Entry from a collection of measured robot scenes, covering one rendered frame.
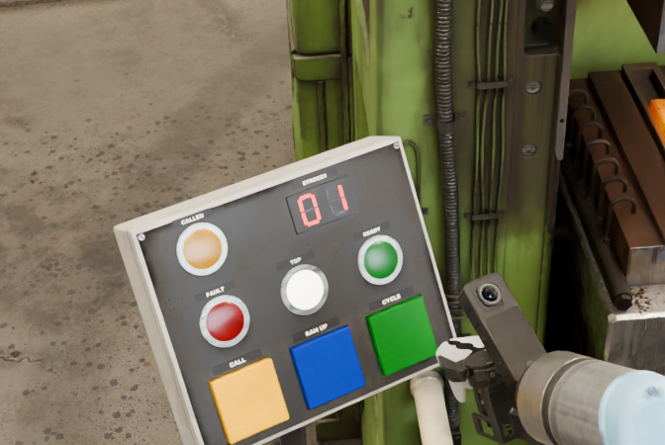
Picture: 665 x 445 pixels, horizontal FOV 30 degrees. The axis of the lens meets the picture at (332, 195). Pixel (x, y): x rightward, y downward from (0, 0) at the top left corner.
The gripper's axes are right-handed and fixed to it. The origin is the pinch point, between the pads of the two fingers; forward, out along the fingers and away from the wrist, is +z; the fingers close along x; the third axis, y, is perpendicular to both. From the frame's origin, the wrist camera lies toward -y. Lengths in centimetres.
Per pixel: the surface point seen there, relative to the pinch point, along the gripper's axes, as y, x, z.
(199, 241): -18.3, -20.2, 10.5
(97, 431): 38, -17, 148
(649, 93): -11, 61, 36
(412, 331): 0.5, 1.0, 10.2
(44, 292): 12, -12, 192
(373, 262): -9.0, -1.1, 10.6
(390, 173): -18.0, 4.2, 10.9
